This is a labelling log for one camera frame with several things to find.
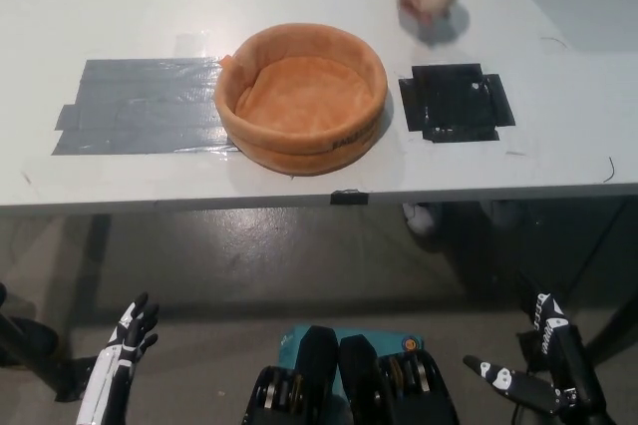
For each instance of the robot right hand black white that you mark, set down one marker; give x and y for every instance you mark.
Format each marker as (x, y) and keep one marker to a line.
(568, 370)

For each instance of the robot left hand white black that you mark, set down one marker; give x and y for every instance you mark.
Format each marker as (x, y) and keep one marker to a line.
(112, 375)

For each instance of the robot body black blocks teal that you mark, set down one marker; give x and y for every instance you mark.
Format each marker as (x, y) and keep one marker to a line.
(359, 385)

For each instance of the white shoe of person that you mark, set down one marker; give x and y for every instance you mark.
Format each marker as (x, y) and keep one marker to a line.
(418, 218)

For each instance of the orange soft round basket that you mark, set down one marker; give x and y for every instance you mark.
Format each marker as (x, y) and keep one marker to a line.
(304, 96)

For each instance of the black stand base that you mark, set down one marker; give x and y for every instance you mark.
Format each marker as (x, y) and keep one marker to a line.
(35, 345)

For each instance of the dark slanted table leg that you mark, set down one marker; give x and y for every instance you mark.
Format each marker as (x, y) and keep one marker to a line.
(610, 255)

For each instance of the grey table leg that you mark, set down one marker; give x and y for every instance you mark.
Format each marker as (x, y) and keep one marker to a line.
(97, 250)

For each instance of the small black tape strip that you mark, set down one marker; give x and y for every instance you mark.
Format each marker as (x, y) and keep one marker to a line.
(349, 197)

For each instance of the black tape square patch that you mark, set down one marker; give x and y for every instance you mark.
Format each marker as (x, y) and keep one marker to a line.
(451, 101)

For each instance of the grey duct tape patch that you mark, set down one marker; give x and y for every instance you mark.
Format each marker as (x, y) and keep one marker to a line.
(144, 106)

